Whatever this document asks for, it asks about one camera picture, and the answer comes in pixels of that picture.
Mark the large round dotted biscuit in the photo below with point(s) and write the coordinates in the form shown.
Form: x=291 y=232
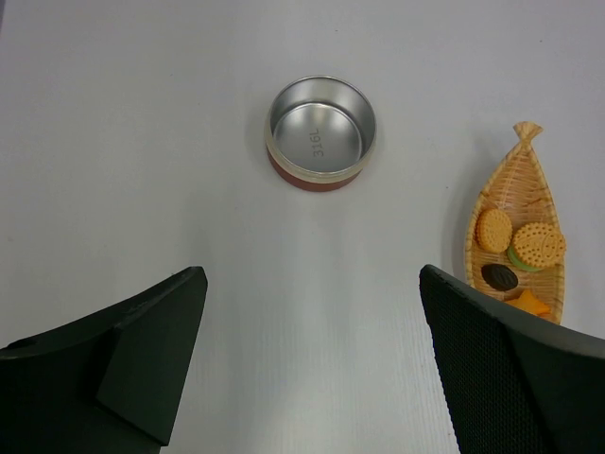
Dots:
x=539 y=245

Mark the small round sandwich cookie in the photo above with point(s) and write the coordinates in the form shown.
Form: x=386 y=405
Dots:
x=493 y=230

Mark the boat-shaped woven basket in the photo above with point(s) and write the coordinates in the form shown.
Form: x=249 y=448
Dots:
x=519 y=188

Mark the green round cookie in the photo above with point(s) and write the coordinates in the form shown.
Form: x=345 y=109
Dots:
x=518 y=263

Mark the orange fish-shaped cookie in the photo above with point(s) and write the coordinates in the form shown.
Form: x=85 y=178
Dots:
x=529 y=303

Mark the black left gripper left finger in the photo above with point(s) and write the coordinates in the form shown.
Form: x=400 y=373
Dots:
x=110 y=382

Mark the dark chocolate leaf cookie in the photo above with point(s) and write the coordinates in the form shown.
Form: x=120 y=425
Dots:
x=499 y=277

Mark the steel bowl with red base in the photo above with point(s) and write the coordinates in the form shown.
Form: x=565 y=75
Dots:
x=320 y=133

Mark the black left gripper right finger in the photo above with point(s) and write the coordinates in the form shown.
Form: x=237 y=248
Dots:
x=513 y=383

